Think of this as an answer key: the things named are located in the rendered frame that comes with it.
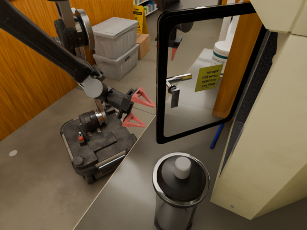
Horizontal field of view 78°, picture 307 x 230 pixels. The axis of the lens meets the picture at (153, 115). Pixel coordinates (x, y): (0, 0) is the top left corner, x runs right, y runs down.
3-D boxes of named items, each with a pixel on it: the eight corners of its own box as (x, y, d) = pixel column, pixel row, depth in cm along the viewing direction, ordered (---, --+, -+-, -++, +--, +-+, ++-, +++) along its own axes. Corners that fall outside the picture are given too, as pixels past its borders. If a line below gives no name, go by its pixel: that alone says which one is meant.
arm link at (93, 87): (96, 65, 67) (79, 82, 67) (83, 54, 56) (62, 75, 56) (119, 89, 67) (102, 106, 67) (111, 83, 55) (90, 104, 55)
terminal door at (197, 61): (231, 120, 71) (279, -2, 44) (156, 145, 63) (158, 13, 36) (230, 119, 72) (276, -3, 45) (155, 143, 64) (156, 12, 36)
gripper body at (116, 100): (128, 99, 59) (108, 88, 59) (120, 121, 66) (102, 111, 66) (136, 90, 64) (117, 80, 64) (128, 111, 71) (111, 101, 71)
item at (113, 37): (140, 44, 283) (139, 20, 260) (117, 61, 243) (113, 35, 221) (117, 39, 296) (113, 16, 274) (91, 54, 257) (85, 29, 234)
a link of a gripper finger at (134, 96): (153, 107, 58) (126, 92, 58) (146, 122, 62) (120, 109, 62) (160, 96, 63) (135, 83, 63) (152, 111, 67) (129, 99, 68)
